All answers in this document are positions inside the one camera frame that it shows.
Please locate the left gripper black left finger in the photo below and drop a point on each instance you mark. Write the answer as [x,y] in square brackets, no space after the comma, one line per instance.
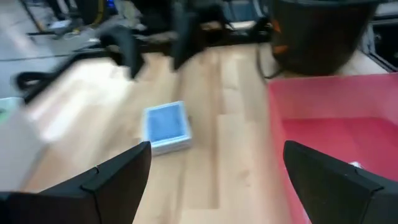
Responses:
[109,196]

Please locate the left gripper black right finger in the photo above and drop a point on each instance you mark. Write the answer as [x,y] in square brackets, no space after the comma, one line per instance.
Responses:
[335,193]

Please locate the black bucket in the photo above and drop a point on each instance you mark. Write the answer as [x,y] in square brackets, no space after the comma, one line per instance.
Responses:
[320,37]

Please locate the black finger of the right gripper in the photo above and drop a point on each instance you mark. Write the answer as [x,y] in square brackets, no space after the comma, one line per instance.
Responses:
[127,46]
[185,40]

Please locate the blue-backed card deck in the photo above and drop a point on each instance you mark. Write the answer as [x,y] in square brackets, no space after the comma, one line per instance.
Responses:
[166,127]

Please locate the black aluminium table frame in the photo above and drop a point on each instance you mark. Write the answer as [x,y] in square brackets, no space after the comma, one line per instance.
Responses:
[93,56]

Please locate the pink translucent plastic bin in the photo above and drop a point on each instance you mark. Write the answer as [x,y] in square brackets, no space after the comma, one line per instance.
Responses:
[326,102]

